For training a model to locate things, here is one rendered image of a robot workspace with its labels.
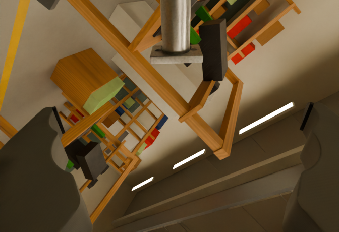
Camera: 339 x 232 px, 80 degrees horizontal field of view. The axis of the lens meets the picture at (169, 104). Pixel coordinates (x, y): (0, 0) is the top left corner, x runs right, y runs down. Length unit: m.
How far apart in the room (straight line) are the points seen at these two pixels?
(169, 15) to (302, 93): 6.72
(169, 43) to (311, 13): 6.11
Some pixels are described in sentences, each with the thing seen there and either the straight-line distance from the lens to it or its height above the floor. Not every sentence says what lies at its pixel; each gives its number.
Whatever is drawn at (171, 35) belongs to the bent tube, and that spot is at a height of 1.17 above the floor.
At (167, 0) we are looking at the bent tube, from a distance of 0.21.
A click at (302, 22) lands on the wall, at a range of 6.29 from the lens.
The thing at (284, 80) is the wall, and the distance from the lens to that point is 6.67.
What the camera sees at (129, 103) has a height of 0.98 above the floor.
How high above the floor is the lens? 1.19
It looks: 6 degrees up
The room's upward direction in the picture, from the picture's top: 136 degrees clockwise
